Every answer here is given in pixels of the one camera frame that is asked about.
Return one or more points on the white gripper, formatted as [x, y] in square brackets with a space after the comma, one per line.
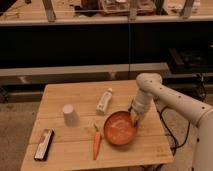
[140, 105]

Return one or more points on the orange ceramic bowl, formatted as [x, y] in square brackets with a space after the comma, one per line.
[118, 128]

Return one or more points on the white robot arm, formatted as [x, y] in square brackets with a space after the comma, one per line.
[198, 113]

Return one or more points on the white plastic bottle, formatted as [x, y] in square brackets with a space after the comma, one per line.
[104, 102]

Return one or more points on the orange carrot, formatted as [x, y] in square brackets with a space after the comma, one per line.
[96, 142]

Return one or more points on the wooden table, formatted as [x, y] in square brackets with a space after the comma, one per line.
[71, 147]

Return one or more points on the white paper cup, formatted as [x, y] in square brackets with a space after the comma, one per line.
[70, 115]

